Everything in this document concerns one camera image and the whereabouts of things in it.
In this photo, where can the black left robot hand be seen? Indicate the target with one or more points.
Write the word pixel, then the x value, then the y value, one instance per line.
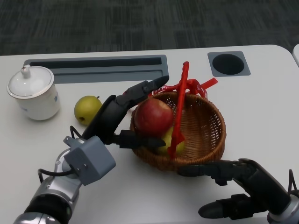
pixel 107 119

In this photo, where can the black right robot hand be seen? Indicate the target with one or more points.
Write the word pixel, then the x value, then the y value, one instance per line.
pixel 264 184

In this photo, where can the red apple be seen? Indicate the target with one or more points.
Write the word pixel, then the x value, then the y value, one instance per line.
pixel 153 116

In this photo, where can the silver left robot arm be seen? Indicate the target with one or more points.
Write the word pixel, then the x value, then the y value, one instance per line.
pixel 53 196

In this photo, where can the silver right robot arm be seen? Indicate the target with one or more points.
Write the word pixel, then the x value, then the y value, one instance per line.
pixel 290 213

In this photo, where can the green pear with stem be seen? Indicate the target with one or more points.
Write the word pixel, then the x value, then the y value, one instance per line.
pixel 85 108

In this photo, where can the grey slotted table tray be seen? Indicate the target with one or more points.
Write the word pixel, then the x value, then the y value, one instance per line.
pixel 105 74

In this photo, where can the yellow-green pear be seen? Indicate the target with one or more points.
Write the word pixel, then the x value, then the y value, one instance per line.
pixel 167 149

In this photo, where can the white ceramic cup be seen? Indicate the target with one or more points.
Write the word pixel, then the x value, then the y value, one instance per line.
pixel 39 106

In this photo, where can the white ceramic cup lid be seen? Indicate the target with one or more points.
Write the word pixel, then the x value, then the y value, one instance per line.
pixel 30 80

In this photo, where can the red printed ribbon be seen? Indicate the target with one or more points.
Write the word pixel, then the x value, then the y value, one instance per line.
pixel 198 86

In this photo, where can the grey round cup holder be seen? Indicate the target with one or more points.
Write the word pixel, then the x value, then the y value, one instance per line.
pixel 227 64

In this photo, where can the white neighbouring table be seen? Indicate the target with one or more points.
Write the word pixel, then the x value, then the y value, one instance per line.
pixel 296 54

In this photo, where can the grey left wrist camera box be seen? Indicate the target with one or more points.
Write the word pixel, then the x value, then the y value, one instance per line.
pixel 91 161

